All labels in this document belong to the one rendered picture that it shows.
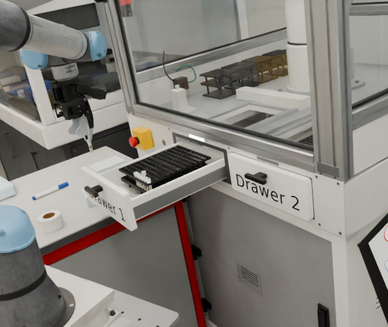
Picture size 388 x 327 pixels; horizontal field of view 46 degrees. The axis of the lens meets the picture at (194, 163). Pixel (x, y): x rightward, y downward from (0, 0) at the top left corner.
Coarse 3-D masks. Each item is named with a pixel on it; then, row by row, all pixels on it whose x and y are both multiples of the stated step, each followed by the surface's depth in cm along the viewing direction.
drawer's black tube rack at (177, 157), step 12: (156, 156) 145; (168, 156) 143; (180, 156) 141; (192, 156) 140; (204, 156) 139; (132, 168) 139; (144, 168) 137; (156, 168) 136; (168, 168) 134; (180, 168) 133; (192, 168) 139; (132, 180) 138; (156, 180) 128; (168, 180) 133; (144, 192) 130
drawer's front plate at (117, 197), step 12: (84, 168) 137; (84, 180) 139; (96, 180) 130; (108, 180) 126; (108, 192) 124; (120, 192) 118; (96, 204) 138; (120, 204) 120; (120, 216) 123; (132, 216) 119; (132, 228) 120
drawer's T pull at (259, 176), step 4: (260, 172) 119; (248, 176) 119; (252, 176) 117; (256, 176) 117; (260, 176) 117; (264, 176) 117; (252, 180) 118; (256, 180) 116; (260, 180) 115; (264, 180) 115
